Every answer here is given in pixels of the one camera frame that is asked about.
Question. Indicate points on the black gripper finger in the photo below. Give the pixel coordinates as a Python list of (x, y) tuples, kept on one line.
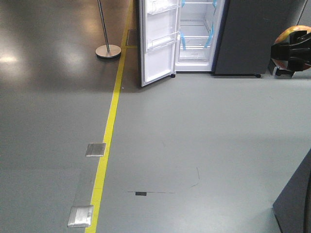
[(295, 50)]

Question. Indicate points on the red yellow apple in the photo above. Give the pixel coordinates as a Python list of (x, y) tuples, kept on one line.
[(284, 36)]

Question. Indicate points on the white fridge door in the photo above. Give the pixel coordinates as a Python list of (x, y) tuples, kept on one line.
[(158, 27)]

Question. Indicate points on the white fridge interior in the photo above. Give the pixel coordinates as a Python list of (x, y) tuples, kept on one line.
[(199, 28)]

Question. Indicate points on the clear middle door bin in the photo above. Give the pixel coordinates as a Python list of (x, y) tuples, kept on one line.
[(160, 42)]

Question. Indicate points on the clear door bin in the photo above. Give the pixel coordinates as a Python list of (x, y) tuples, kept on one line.
[(160, 42), (159, 6)]

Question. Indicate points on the clear upper door bin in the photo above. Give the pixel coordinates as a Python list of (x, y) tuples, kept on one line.
[(159, 6)]

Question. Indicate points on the grey speckled kitchen counter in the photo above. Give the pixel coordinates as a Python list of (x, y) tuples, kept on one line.
[(292, 208)]

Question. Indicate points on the black floor tape piece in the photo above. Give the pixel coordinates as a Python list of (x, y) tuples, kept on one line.
[(141, 193)]

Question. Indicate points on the upper metal floor plate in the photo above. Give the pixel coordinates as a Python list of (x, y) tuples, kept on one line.
[(95, 150)]

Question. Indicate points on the metal floor plate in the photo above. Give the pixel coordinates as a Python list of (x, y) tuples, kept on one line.
[(95, 150), (80, 216)]

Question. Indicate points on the lower metal floor plate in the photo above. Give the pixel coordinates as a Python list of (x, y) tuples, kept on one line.
[(80, 216)]

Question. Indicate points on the brushed metal stanchion post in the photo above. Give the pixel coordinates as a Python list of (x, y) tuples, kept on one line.
[(108, 50)]

